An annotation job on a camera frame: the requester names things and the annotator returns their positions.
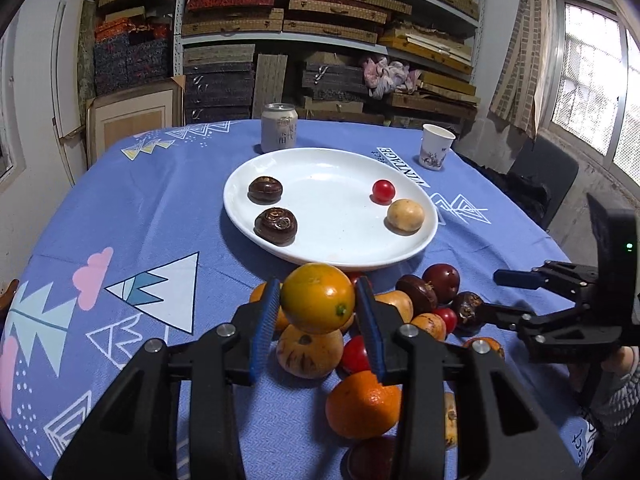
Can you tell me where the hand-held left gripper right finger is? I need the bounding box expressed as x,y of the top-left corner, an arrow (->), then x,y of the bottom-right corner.
352,276 -> 583,480

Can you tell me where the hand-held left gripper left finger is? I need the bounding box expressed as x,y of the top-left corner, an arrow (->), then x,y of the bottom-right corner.
52,277 -> 281,480

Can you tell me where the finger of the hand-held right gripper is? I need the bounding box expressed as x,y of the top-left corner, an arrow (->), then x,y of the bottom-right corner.
493,260 -> 601,306
480,302 -> 623,365

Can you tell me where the dark brown water chestnut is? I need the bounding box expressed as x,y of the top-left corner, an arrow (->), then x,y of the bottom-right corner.
395,274 -> 439,317
248,176 -> 284,206
451,291 -> 486,333
254,207 -> 299,247

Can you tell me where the large orange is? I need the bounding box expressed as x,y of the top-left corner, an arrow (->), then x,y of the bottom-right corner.
280,262 -> 357,335
325,370 -> 402,441

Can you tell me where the dark red plum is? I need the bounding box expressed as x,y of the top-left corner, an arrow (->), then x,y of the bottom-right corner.
422,263 -> 461,305
346,435 -> 401,480

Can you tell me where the white plate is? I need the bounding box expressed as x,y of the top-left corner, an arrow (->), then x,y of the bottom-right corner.
223,147 -> 439,272

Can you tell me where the person's right forearm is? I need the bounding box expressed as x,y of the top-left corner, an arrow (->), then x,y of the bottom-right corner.
595,345 -> 640,441

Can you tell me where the small orange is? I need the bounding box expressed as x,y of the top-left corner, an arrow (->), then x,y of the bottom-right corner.
249,282 -> 291,333

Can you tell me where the orange-brown fruit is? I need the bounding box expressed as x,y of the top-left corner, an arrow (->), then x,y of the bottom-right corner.
462,336 -> 506,361

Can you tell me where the large tan round fruit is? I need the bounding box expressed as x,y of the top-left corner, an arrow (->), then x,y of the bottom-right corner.
276,324 -> 346,380

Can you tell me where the small orange-tan fruit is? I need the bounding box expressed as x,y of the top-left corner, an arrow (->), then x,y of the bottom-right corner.
410,312 -> 447,343

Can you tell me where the black cloth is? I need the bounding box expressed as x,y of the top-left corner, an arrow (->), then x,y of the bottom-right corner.
457,152 -> 551,226

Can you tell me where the dark chair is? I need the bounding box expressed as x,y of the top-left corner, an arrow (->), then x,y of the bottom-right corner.
507,135 -> 580,231

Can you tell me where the white paper cup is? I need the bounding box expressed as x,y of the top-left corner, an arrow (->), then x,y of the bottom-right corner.
418,123 -> 457,171

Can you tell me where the blue printed tablecloth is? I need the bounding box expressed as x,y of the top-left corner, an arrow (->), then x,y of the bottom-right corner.
0,119 -> 601,480

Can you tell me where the bright barred window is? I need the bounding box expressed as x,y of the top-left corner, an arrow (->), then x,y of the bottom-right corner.
547,0 -> 640,176

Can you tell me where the white beverage can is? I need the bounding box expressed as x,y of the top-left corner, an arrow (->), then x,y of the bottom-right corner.
261,103 -> 299,154

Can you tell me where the beige patterned curtain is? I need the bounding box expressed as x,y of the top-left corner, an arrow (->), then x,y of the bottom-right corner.
487,0 -> 558,133

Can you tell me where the pink crumpled cloth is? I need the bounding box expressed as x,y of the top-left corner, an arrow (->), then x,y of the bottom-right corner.
361,55 -> 421,100

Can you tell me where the white metal shelf rack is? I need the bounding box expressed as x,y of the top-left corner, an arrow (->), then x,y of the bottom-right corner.
172,0 -> 488,126

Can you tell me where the pile of patterned boxes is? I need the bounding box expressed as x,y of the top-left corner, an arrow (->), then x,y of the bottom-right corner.
92,0 -> 181,97

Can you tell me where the white leaning board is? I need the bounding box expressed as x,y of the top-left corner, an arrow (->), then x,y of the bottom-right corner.
51,0 -> 90,143

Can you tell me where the stack of flat gift boxes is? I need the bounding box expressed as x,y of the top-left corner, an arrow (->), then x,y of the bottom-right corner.
182,0 -> 481,126

